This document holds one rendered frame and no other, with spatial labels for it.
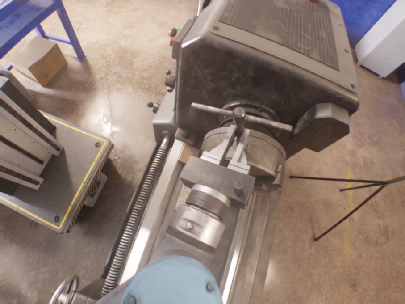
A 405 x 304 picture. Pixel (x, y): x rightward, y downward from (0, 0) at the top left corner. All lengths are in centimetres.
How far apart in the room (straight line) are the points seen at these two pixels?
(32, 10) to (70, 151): 127
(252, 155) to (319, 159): 185
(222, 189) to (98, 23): 293
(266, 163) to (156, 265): 35
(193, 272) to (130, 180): 153
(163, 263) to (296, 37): 58
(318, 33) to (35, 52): 238
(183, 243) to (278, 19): 61
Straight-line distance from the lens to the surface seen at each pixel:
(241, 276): 84
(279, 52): 52
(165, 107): 99
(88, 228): 174
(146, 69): 231
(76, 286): 112
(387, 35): 388
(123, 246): 90
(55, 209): 150
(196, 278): 19
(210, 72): 55
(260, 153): 47
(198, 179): 35
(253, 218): 84
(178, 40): 57
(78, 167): 150
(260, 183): 51
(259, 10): 66
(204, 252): 32
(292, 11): 74
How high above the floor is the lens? 161
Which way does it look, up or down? 65 degrees down
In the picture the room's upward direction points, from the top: 24 degrees clockwise
